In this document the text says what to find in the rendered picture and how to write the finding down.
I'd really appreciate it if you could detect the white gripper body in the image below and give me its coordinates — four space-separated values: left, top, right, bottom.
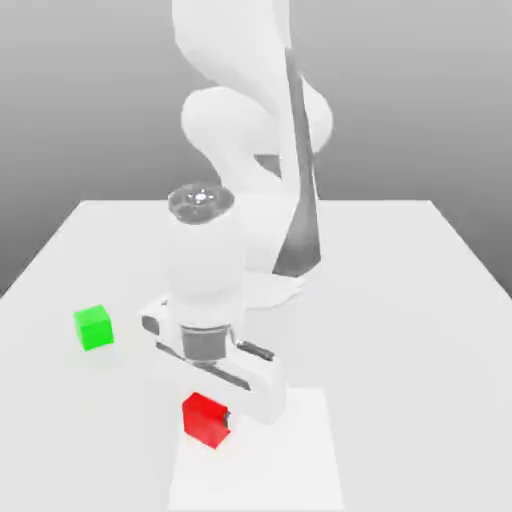
154 339 288 426

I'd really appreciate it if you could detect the small red cube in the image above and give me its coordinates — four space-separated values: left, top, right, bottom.
181 391 232 450

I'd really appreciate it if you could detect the small green cube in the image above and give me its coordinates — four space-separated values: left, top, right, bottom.
73 303 116 353

